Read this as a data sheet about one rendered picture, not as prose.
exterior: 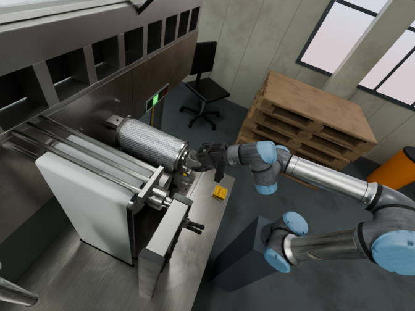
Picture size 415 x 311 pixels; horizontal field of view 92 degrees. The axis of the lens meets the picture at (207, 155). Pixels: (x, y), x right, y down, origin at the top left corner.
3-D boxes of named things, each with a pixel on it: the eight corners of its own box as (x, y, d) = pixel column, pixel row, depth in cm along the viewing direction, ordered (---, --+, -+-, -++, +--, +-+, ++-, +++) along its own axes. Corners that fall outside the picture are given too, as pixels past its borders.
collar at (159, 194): (158, 214, 59) (160, 204, 54) (139, 205, 59) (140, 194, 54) (168, 197, 63) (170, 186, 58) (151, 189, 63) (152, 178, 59)
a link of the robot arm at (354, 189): (433, 191, 60) (275, 137, 81) (440, 218, 53) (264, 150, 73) (407, 214, 67) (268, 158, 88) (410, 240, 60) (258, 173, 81)
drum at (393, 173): (386, 180, 321) (430, 153, 274) (395, 201, 293) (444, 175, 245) (361, 170, 323) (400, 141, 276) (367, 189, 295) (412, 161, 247)
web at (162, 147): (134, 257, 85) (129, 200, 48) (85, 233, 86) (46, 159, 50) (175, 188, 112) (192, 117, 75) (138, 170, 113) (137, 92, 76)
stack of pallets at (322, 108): (316, 150, 327) (360, 104, 261) (320, 192, 266) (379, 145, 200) (242, 119, 333) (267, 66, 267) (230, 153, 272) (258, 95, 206)
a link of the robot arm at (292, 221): (297, 230, 102) (314, 219, 92) (289, 252, 94) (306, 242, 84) (276, 215, 105) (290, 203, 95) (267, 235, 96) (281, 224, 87)
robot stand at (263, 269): (236, 267, 178) (291, 229, 113) (230, 292, 165) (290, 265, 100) (215, 258, 179) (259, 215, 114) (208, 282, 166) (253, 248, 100)
